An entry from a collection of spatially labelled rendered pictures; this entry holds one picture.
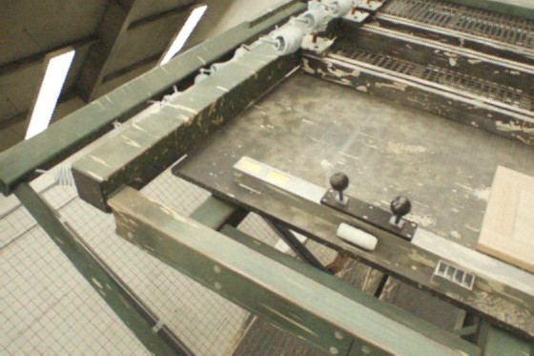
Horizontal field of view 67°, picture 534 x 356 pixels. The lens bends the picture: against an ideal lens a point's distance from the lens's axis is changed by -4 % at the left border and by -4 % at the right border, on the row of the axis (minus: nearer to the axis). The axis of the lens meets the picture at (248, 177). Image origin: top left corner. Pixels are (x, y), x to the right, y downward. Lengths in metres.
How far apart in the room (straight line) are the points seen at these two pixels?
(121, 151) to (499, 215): 0.85
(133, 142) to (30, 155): 0.50
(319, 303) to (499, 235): 0.45
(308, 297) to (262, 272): 0.09
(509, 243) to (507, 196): 0.16
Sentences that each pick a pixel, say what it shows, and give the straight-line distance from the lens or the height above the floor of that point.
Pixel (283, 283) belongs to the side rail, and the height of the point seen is 1.48.
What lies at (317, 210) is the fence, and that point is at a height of 1.50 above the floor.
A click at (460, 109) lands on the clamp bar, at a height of 1.36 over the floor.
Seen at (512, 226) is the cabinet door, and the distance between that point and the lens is 1.06.
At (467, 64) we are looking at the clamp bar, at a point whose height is 1.39.
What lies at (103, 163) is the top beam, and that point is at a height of 1.88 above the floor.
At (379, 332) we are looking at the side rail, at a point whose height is 1.34.
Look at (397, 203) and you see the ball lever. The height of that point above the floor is 1.44.
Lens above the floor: 1.68
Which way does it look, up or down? 2 degrees down
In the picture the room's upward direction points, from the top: 43 degrees counter-clockwise
